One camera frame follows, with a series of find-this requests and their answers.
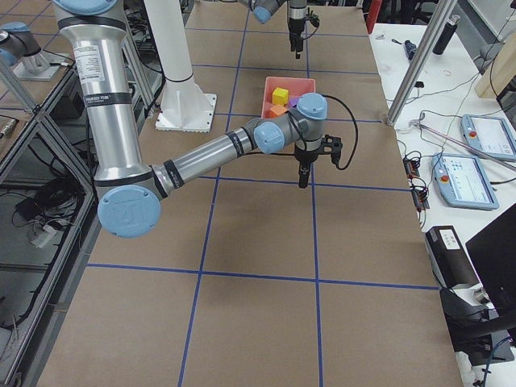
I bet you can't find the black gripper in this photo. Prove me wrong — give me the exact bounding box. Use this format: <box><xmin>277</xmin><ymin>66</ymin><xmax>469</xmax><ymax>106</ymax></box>
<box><xmin>294</xmin><ymin>139</ymin><xmax>322</xmax><ymax>189</ymax></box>
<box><xmin>288</xmin><ymin>18</ymin><xmax>306</xmax><ymax>60</ymax></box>

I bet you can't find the yellow foam block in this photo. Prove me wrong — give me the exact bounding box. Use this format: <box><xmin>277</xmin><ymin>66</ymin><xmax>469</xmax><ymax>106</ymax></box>
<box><xmin>272</xmin><ymin>87</ymin><xmax>289</xmax><ymax>106</ymax></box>

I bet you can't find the orange foam block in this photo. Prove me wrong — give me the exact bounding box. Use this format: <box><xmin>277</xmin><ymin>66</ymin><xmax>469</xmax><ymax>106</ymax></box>
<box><xmin>268</xmin><ymin>105</ymin><xmax>289</xmax><ymax>119</ymax></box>

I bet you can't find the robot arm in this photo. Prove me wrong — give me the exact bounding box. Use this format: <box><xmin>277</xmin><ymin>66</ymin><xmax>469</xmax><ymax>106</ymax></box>
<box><xmin>53</xmin><ymin>1</ymin><xmax>327</xmax><ymax>238</ymax></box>
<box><xmin>239</xmin><ymin>0</ymin><xmax>320</xmax><ymax>59</ymax></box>

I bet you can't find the pink plastic bin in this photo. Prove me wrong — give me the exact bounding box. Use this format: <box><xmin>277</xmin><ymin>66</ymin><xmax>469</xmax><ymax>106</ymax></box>
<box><xmin>261</xmin><ymin>77</ymin><xmax>315</xmax><ymax>118</ymax></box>

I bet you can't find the small circuit board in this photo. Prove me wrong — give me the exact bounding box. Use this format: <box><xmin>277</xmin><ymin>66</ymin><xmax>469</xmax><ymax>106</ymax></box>
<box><xmin>403</xmin><ymin>157</ymin><xmax>420</xmax><ymax>179</ymax></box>

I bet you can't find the near teach pendant tablet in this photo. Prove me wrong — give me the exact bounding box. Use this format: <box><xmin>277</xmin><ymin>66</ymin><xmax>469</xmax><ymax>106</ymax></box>
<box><xmin>432</xmin><ymin>153</ymin><xmax>499</xmax><ymax>210</ymax></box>

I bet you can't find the teach pendant tablet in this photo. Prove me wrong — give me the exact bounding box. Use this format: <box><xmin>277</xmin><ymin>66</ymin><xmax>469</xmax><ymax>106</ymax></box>
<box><xmin>460</xmin><ymin>114</ymin><xmax>515</xmax><ymax>161</ymax></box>
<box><xmin>432</xmin><ymin>153</ymin><xmax>499</xmax><ymax>210</ymax></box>

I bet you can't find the black bottle on desk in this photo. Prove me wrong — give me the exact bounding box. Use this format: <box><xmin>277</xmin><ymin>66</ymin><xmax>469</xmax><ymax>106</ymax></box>
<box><xmin>432</xmin><ymin>15</ymin><xmax>460</xmax><ymax>55</ymax></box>

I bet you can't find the black box with label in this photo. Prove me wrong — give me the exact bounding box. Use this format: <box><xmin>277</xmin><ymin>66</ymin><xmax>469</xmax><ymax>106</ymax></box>
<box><xmin>425</xmin><ymin>225</ymin><xmax>480</xmax><ymax>289</ymax></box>

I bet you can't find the far teach pendant tablet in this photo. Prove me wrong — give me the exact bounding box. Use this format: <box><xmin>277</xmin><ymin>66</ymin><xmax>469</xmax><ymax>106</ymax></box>
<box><xmin>460</xmin><ymin>114</ymin><xmax>515</xmax><ymax>161</ymax></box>

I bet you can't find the black monitor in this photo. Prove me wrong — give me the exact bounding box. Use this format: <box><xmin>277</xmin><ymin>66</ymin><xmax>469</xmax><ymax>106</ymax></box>
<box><xmin>466</xmin><ymin>205</ymin><xmax>516</xmax><ymax>314</ymax></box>

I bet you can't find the wooden board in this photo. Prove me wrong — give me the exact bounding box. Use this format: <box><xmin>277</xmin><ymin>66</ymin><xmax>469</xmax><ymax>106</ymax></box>
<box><xmin>475</xmin><ymin>32</ymin><xmax>515</xmax><ymax>98</ymax></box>

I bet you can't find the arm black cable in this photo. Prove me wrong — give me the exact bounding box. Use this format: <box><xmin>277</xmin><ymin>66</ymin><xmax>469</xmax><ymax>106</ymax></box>
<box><xmin>249</xmin><ymin>94</ymin><xmax>360</xmax><ymax>171</ymax></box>

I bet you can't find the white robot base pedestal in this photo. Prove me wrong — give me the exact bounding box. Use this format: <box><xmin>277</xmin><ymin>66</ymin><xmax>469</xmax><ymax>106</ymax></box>
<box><xmin>144</xmin><ymin>0</ymin><xmax>217</xmax><ymax>132</ymax></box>

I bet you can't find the aluminium frame post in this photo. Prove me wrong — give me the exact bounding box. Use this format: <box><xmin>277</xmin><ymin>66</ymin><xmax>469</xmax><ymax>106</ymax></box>
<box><xmin>386</xmin><ymin>0</ymin><xmax>457</xmax><ymax>127</ymax></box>

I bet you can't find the left frame structure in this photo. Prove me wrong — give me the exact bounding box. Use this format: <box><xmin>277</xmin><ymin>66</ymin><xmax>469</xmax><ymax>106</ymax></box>
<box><xmin>1</xmin><ymin>50</ymin><xmax>100</xmax><ymax>386</ymax></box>

